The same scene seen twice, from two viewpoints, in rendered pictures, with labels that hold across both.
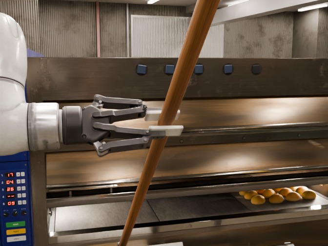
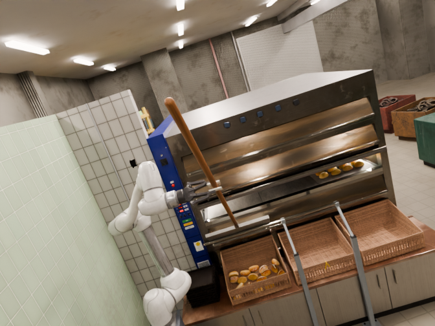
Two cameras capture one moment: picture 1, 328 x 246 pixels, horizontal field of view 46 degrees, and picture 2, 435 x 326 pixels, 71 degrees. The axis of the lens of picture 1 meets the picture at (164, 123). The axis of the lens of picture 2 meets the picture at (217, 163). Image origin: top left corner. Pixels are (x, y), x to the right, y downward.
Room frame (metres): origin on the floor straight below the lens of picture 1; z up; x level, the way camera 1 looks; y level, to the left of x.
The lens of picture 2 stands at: (-0.64, -0.48, 2.48)
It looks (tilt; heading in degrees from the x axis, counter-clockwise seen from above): 15 degrees down; 17
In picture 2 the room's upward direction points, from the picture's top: 19 degrees counter-clockwise
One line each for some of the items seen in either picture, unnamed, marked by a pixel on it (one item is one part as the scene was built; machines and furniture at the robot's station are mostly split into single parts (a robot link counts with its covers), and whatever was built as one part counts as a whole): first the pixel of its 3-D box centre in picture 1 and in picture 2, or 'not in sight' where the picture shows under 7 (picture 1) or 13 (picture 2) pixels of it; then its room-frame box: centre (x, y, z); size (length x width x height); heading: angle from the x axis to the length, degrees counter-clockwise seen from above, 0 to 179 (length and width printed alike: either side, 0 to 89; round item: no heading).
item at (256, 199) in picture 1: (264, 184); (331, 162); (2.71, -0.72, 1.21); 0.61 x 0.48 x 0.06; 14
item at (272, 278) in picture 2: not in sight; (253, 267); (1.74, 0.22, 0.72); 0.56 x 0.49 x 0.28; 105
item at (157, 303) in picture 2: not in sight; (156, 305); (0.88, 0.70, 1.17); 0.18 x 0.16 x 0.22; 154
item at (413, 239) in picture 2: not in sight; (377, 229); (2.03, -0.93, 0.72); 0.56 x 0.49 x 0.28; 106
